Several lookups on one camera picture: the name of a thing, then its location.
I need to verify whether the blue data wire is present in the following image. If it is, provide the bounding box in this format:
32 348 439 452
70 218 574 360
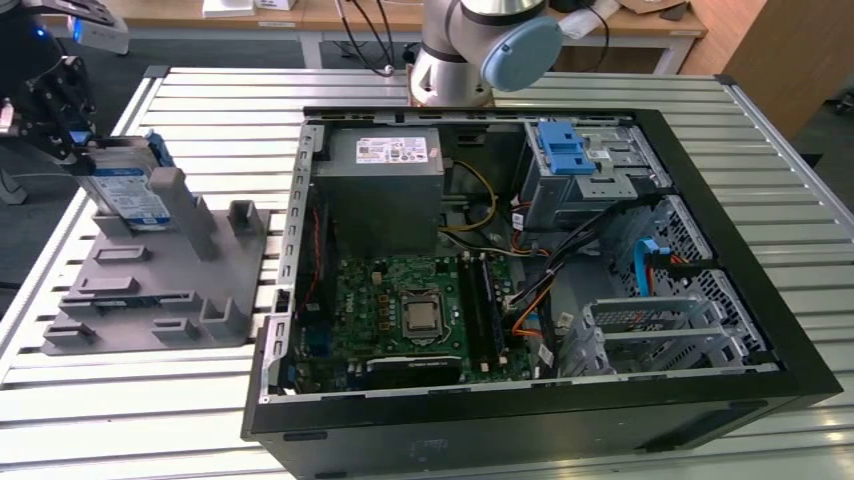
635 237 677 301

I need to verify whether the brown cardboard piece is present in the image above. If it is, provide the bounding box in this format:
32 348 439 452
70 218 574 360
619 0 689 21

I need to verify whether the grey parts rack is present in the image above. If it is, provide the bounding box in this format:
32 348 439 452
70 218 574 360
39 168 275 357

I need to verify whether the red black twisted wire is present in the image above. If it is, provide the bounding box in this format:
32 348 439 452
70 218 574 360
303 204 334 314

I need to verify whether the yellow wire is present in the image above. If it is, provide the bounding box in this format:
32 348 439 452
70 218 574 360
439 159 501 234

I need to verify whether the wooden desk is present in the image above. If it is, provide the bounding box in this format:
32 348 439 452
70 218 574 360
86 0 710 76

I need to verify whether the orange blue wire bundle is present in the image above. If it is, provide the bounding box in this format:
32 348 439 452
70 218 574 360
507 294 559 351

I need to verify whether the blue plastic drive latch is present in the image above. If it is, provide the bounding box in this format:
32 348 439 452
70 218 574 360
537 121 599 176

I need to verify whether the green motherboard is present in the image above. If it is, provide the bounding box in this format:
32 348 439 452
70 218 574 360
296 252 535 396

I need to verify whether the black wire bundle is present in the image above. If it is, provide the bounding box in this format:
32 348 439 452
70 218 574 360
526 204 646 321

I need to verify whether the orange red power wire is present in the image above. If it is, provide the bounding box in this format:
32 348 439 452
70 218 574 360
666 253 721 279

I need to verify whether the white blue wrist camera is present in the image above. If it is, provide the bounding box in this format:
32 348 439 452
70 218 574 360
66 14 132 54

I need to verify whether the wooden cabinet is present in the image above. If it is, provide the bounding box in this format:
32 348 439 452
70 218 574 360
679 0 854 136

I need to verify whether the black open PC case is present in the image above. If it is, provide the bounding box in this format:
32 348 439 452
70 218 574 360
239 105 846 480

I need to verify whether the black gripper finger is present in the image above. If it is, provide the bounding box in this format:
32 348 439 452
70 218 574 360
26 55 99 164
0 97 30 144

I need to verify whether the hard disk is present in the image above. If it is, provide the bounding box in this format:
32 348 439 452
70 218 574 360
66 129 179 232

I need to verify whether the metal disk bay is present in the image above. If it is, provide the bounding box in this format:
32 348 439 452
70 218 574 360
558 294 762 379

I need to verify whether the grey power supply unit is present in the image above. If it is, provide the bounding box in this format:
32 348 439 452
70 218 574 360
312 127 447 259

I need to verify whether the silver CPU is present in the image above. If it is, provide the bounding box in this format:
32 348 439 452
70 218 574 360
402 298 442 337

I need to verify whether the metal optical drive cage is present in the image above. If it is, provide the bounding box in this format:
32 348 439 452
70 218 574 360
519 119 673 234

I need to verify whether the black graphics card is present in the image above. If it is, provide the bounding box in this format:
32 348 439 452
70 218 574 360
363 352 463 390

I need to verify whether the grey stand foot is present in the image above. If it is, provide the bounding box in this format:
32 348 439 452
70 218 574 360
0 167 30 206

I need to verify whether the black RAM stick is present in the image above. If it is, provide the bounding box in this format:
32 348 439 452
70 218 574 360
458 252 493 369

